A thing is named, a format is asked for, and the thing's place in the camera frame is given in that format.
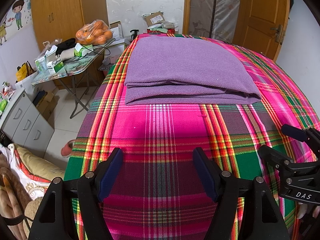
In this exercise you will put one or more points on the grey drawer cabinet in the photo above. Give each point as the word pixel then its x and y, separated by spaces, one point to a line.
pixel 25 122

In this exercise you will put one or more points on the pink slipper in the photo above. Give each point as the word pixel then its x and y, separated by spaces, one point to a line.
pixel 67 150

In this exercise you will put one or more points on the brown cartons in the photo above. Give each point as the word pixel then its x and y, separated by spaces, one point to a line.
pixel 47 105

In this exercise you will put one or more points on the brown blanket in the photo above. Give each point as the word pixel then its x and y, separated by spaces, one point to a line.
pixel 10 192

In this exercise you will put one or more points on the pink green plaid bed sheet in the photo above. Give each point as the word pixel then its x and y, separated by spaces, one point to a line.
pixel 162 130

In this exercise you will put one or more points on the purple fleece sweater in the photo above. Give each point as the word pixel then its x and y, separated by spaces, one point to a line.
pixel 187 67

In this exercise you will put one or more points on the person's right hand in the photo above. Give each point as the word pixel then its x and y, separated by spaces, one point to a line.
pixel 303 210

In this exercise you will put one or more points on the open cardboard box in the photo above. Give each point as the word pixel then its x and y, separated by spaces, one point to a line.
pixel 155 18

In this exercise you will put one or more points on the green parcel bag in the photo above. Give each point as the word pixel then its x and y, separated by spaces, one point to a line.
pixel 157 30

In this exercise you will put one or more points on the person's right forearm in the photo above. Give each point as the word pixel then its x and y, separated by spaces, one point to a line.
pixel 310 230

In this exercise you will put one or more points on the floral quilt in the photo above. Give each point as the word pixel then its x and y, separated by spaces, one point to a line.
pixel 37 165

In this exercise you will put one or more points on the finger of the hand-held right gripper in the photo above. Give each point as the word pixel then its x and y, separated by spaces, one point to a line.
pixel 272 155
pixel 293 132

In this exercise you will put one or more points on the white carton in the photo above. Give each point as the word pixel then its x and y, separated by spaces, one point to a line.
pixel 26 85

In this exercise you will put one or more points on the wooden door frame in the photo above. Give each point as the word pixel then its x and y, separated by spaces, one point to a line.
pixel 186 5

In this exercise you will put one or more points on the cartoon wall sticker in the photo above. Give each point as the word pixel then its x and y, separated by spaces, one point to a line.
pixel 17 12

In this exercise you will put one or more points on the green white box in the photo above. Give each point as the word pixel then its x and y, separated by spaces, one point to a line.
pixel 57 66
pixel 40 63

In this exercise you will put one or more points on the wooden wardrobe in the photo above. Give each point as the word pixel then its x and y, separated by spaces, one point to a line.
pixel 62 5

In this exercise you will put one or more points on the green tissue pack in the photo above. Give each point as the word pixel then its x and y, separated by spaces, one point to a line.
pixel 82 50

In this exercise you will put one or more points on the yellow bag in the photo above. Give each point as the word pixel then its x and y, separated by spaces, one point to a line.
pixel 23 71

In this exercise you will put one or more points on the black cloth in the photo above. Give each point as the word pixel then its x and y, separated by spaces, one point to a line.
pixel 66 45

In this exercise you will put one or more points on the beige cloth roll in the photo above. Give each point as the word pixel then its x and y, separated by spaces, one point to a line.
pixel 68 54

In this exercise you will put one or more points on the green bottle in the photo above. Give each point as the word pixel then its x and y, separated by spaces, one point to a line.
pixel 3 106

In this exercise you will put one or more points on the folding table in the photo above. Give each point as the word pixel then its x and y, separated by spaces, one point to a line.
pixel 75 66

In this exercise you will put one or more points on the small white box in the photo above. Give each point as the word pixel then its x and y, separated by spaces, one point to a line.
pixel 116 31

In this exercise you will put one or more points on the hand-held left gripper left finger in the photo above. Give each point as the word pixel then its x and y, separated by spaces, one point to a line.
pixel 111 177

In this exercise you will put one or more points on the bag of oranges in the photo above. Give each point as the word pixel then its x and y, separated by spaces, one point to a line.
pixel 95 33

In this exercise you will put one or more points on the red box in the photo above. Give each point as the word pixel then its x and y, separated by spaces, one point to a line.
pixel 171 31

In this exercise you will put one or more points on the wooden door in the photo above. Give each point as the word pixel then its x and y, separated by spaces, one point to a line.
pixel 257 12

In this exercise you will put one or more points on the clear plastic zip curtain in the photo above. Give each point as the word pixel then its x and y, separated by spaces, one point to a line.
pixel 207 5

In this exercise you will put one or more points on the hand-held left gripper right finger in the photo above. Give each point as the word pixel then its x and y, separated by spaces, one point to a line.
pixel 206 177

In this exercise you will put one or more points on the black clamp tool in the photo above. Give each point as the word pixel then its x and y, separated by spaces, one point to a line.
pixel 133 33

